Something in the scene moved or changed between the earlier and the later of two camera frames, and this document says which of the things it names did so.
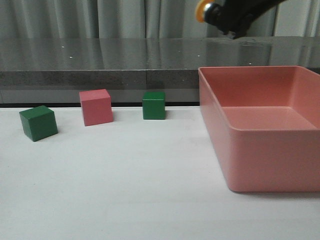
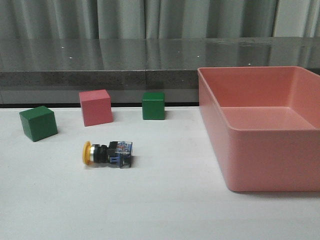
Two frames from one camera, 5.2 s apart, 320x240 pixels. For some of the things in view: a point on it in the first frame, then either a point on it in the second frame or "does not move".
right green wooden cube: (154, 105) does not move
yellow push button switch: (207, 11) → (118, 153)
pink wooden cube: (97, 106) does not move
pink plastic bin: (264, 123) does not move
